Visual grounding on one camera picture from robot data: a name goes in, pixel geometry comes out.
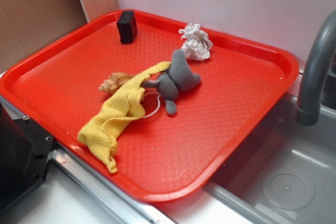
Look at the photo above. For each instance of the red plastic tray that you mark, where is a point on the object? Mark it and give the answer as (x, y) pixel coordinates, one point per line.
(160, 158)

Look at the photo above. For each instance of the grey plush toy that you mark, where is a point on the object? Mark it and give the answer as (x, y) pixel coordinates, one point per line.
(178, 77)

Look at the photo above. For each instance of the grey plastic sink basin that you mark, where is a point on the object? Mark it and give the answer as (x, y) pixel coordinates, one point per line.
(282, 172)

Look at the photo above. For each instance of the crumpled white paper tissue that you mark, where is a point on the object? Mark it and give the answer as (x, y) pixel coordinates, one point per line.
(196, 45)

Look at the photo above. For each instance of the grey sink faucet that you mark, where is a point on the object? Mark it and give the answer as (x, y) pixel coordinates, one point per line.
(317, 86)

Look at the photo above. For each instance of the brown cardboard panel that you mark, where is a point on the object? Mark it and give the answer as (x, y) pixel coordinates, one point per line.
(29, 25)

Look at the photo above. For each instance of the yellow microfibre cloth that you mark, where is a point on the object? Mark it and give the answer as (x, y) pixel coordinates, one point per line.
(100, 134)

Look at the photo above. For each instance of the silver metal rail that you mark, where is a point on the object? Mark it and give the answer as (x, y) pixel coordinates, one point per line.
(73, 193)

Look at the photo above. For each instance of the brown spiral seashell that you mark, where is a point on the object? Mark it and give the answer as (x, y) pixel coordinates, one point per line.
(114, 82)

